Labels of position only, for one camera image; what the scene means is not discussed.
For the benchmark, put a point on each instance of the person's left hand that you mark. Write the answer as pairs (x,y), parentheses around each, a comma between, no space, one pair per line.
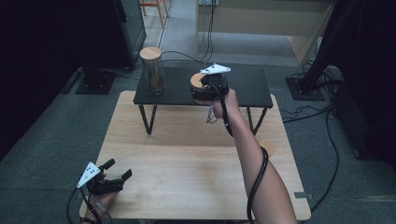
(104,202)

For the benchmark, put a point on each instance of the black shelf with metal legs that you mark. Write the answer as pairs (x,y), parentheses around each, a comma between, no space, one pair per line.
(249,87)

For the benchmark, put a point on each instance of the black slanted stand with base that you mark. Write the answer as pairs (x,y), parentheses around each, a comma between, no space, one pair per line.
(305,88)

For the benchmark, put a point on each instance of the orange wooden chair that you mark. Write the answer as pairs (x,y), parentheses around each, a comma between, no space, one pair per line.
(160,9)

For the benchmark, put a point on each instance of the glass jar with pale grains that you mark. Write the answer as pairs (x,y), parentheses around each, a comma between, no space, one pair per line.
(269,147)

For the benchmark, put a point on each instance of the tall glass jar wooden lid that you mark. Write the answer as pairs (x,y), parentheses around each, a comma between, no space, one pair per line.
(152,71)

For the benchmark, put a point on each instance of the white power strip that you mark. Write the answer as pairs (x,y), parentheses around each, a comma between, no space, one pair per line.
(208,2)

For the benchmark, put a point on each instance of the black stand with square base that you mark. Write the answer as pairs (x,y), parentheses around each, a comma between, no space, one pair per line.
(95,82)

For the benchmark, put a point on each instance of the black box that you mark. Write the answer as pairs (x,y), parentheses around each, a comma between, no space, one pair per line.
(351,121)

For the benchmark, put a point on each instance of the person's right hand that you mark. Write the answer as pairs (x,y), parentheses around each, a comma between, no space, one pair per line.
(229,104)

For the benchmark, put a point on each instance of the light wooden desk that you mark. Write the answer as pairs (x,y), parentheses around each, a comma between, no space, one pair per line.
(258,18)

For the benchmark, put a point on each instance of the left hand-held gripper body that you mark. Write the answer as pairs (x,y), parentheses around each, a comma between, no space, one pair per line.
(88,174)

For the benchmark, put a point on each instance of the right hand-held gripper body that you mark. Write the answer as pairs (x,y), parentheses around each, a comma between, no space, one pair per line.
(216,84)

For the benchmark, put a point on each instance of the black flat floor bar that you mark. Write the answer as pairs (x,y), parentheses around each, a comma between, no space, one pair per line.
(70,83)

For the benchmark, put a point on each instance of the dark curtain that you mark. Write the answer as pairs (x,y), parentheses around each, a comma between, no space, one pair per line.
(379,62)
(37,62)

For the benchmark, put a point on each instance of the short jar with red contents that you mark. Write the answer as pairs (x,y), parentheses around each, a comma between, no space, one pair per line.
(196,81)

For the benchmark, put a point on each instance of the silver metal clip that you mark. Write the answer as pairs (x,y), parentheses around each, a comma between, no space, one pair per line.
(210,113)

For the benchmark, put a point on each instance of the grey tape strip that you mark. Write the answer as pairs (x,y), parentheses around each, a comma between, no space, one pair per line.
(302,195)

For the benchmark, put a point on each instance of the black monitor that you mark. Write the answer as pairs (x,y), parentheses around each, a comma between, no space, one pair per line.
(134,31)

